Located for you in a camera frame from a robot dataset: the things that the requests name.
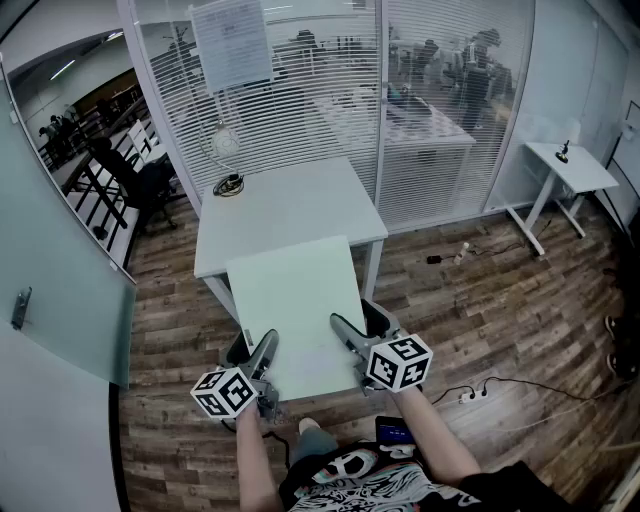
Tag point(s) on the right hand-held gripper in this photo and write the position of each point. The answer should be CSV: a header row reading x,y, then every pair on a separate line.
x,y
400,362

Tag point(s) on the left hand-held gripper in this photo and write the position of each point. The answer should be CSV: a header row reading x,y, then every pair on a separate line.
x,y
227,392

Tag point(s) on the person's right forearm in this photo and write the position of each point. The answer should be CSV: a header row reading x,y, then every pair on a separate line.
x,y
430,435

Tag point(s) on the person's left forearm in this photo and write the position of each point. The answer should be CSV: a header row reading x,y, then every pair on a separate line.
x,y
255,460

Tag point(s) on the person's light shoe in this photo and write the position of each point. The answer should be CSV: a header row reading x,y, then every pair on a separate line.
x,y
308,426

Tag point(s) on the black power adapter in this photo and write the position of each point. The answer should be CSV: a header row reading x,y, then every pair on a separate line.
x,y
433,259

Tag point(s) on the black phone with lit screen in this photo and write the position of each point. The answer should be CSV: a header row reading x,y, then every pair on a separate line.
x,y
395,431

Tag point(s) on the person's jeans leg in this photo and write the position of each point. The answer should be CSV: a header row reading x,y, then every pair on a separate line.
x,y
312,445

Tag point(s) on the small white bottle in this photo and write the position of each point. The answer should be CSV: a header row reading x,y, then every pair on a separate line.
x,y
462,252

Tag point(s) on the white power strip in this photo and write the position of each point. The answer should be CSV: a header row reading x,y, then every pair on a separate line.
x,y
473,396

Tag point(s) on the white table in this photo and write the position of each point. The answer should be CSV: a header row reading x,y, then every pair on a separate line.
x,y
290,205

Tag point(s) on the black printed shirt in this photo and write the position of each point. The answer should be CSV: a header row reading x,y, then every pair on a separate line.
x,y
380,485

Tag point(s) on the black office chair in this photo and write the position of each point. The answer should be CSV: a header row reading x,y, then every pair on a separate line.
x,y
145,185

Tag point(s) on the white horizontal blinds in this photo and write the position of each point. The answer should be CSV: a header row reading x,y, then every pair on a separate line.
x,y
330,125

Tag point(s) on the globe desk lamp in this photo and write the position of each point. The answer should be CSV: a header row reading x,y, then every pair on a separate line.
x,y
224,142

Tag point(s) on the large white desk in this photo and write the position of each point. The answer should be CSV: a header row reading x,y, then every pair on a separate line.
x,y
425,122

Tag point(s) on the frosted glass door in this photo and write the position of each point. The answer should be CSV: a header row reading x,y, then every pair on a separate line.
x,y
55,250

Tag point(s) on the black metal railing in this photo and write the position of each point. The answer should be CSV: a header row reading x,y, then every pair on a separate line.
x,y
95,185

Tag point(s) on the black shoe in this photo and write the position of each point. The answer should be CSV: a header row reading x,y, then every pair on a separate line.
x,y
622,362
620,327

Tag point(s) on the small white side desk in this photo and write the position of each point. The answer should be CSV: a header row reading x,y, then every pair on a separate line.
x,y
570,167

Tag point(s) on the small black joystick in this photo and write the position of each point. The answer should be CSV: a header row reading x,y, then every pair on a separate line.
x,y
563,151

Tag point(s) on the white paper notice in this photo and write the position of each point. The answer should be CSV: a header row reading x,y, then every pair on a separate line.
x,y
232,42

